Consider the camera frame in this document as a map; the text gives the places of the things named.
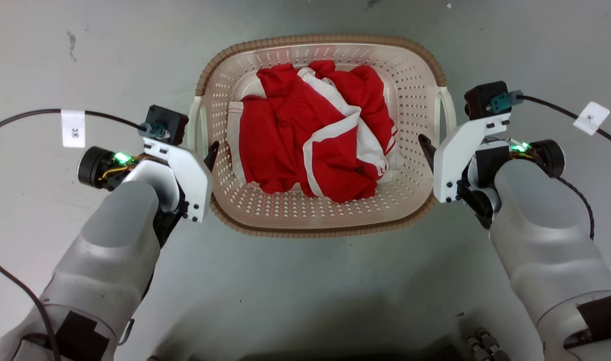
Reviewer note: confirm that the beige plastic laundry basket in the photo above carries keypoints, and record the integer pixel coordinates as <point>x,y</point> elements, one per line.
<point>315,218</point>

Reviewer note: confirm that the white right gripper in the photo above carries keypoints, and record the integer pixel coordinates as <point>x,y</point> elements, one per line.
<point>450,160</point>

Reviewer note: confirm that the red and white garment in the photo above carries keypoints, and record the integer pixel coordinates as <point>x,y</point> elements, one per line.
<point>285,145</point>

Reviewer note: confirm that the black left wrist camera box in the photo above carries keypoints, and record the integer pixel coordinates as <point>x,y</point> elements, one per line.
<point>167,123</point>

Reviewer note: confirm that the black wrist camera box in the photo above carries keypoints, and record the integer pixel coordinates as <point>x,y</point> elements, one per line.
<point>485,100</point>
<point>167,123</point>

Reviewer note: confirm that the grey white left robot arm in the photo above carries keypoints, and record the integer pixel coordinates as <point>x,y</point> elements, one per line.
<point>110,260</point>

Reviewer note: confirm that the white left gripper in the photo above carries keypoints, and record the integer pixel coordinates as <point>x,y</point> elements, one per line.
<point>192,175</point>

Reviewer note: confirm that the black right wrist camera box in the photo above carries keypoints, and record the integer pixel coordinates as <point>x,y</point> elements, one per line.
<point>485,100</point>

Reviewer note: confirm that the grey metal base connectors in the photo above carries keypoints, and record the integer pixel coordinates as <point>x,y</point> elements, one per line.
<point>483,346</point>

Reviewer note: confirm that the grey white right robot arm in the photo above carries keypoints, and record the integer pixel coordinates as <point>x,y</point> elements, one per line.
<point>546,225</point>

